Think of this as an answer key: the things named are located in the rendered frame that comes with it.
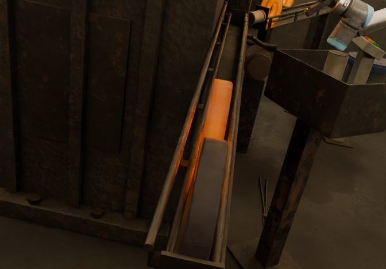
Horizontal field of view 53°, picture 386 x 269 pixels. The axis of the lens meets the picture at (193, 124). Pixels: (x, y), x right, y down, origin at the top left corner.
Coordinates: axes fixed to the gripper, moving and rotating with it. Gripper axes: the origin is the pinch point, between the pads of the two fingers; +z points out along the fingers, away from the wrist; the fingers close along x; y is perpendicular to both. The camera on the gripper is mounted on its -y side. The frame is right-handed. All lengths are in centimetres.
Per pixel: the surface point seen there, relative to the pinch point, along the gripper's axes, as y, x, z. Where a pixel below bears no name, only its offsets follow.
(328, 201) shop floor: -72, 31, -58
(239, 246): -82, 72, -20
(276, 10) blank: -14.4, -17.5, -1.7
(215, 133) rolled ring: -21, 127, 16
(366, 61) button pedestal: -18, -34, -61
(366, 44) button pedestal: -10, -27, -53
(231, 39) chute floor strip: -25, 43, 15
